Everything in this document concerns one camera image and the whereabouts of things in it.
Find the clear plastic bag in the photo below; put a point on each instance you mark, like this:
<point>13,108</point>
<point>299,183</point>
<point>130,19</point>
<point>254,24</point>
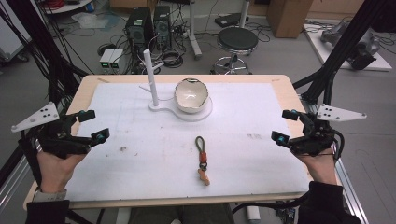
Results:
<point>90,20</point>

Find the white board with grey device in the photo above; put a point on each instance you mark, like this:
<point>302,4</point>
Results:
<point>358,40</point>

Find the black round stool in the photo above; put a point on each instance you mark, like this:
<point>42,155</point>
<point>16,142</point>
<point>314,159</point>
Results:
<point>237,39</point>

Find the white table mat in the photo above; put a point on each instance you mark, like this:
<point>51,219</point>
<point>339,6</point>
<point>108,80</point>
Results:
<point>155,161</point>

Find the round white table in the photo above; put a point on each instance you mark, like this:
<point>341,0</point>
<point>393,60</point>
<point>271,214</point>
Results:
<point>67,6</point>

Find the person's left hand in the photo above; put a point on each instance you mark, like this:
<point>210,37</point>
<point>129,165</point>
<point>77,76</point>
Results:
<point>56,172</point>

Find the white table leg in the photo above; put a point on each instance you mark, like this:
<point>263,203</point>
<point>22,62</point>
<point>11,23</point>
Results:
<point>244,12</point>
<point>194,31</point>

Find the white peg stand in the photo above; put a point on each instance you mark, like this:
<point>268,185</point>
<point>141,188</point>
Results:
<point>151,77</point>

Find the cardboard box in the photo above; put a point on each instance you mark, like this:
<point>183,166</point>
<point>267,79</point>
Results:
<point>288,17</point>

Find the black computer tower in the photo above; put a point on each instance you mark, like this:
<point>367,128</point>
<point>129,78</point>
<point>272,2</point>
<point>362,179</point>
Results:
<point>162,23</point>
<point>138,26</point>

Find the wooden table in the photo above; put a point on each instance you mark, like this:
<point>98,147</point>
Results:
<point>88,82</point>

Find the person's right hand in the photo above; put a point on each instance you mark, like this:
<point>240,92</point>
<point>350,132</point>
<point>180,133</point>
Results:
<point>322,169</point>

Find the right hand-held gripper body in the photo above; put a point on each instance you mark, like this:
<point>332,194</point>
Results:
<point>317,140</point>

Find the flat black device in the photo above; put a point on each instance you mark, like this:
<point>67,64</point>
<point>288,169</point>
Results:
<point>230,20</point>

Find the small white box device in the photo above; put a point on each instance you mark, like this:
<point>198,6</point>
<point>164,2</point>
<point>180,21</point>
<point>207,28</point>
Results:
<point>106,59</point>
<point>116,59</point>

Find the white bowl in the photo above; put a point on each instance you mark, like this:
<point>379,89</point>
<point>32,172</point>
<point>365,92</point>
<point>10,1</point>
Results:
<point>190,95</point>

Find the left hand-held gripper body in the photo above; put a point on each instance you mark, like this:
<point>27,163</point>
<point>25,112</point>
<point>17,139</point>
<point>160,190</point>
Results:
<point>53,138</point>

